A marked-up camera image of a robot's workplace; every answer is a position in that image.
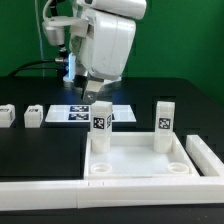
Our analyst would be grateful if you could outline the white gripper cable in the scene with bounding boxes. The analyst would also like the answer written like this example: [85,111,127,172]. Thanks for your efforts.
[42,0,56,24]

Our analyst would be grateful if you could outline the thin white hanging cable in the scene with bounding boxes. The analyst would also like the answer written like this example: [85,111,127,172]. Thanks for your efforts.
[33,0,46,64]

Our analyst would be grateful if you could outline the white square table top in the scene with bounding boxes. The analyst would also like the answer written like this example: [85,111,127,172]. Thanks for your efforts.
[84,132,199,180]

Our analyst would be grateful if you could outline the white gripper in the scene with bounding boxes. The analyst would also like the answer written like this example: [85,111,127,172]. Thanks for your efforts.
[70,9,136,103]

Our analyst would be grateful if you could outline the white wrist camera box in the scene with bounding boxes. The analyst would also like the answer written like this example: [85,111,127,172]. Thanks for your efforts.
[42,16,88,46]

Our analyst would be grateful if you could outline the white L-shaped obstacle fence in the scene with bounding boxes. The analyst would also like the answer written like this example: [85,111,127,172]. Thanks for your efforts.
[0,135,224,211]

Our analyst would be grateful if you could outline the white marker base plate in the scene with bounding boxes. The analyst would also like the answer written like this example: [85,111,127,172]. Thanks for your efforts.
[45,105,136,123]

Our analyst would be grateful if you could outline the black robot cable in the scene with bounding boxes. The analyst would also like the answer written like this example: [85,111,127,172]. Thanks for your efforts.
[7,0,70,78]

